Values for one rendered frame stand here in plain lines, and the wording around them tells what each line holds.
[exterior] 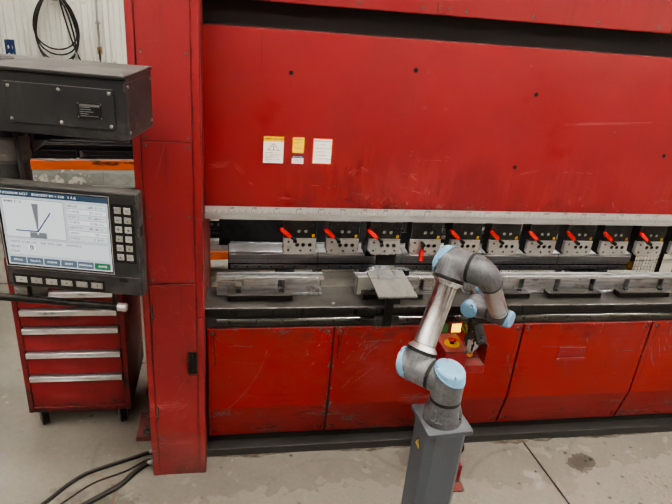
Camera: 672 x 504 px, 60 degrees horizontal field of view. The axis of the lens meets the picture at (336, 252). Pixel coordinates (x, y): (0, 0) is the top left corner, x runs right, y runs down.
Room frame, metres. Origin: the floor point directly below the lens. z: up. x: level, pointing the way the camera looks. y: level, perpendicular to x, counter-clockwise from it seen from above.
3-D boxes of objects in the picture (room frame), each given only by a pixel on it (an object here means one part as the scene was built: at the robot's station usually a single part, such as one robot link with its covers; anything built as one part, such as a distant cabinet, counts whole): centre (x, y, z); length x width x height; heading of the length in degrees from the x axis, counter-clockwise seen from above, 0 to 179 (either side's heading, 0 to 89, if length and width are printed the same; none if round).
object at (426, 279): (2.59, -0.29, 0.92); 0.39 x 0.06 x 0.10; 101
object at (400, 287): (2.44, -0.27, 1.00); 0.26 x 0.18 x 0.01; 11
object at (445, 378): (1.79, -0.45, 0.94); 0.13 x 0.12 x 0.14; 55
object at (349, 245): (2.54, -0.02, 1.18); 0.15 x 0.09 x 0.17; 101
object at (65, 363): (2.64, 1.30, 0.50); 0.50 x 0.50 x 1.00; 11
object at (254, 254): (2.95, -0.58, 0.93); 2.30 x 0.14 x 0.10; 101
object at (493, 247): (2.69, -0.80, 1.18); 0.15 x 0.09 x 0.17; 101
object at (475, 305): (2.23, -0.62, 1.02); 0.11 x 0.11 x 0.08; 55
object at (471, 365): (2.33, -0.61, 0.75); 0.20 x 0.16 x 0.18; 101
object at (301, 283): (2.48, 0.30, 0.92); 0.50 x 0.06 x 0.10; 101
